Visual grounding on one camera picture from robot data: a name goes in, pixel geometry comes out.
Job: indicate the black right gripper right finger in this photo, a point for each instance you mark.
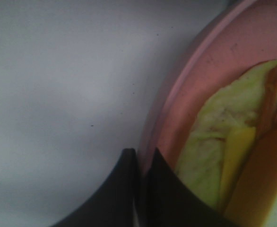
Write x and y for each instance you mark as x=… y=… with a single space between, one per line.
x=171 y=204

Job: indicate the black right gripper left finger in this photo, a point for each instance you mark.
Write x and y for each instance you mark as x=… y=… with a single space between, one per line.
x=112 y=205

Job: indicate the toast ham cheese sandwich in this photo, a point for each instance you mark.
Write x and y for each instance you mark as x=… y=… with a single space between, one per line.
x=229 y=160

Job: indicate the pink round plate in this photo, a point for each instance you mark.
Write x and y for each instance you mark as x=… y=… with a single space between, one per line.
x=240 y=37

